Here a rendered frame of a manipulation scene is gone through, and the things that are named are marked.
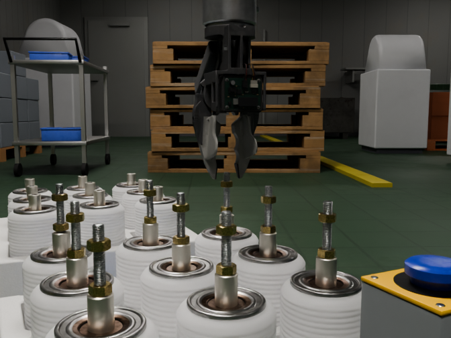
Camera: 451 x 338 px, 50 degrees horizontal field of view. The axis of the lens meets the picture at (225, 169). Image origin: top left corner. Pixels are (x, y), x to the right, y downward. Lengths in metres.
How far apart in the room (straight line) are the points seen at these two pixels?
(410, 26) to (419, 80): 4.49
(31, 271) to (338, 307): 0.36
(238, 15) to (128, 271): 0.37
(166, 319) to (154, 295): 0.03
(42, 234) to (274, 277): 0.49
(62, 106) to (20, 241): 5.51
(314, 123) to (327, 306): 3.10
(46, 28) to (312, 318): 6.25
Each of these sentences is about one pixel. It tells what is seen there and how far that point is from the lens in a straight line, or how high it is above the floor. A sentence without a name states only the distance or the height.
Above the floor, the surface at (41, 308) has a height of 0.24.
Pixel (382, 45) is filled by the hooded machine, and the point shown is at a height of 1.15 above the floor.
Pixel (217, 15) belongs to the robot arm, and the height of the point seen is 0.56.
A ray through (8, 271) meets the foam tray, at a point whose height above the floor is 0.16.
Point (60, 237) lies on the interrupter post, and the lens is 0.64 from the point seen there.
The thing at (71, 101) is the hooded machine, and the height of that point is 0.58.
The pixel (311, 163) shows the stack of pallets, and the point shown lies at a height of 0.07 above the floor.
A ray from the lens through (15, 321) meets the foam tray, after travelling 0.66.
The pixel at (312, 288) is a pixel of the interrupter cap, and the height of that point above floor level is 0.25.
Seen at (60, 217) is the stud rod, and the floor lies 0.30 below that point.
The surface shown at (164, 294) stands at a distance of 0.54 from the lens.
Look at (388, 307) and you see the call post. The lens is 0.36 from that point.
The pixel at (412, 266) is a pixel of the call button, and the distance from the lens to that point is 0.35.
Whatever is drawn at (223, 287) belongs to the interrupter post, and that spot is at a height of 0.27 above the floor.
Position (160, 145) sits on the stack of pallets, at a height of 0.20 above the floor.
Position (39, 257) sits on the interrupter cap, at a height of 0.25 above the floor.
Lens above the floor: 0.43
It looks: 7 degrees down
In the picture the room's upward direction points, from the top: straight up
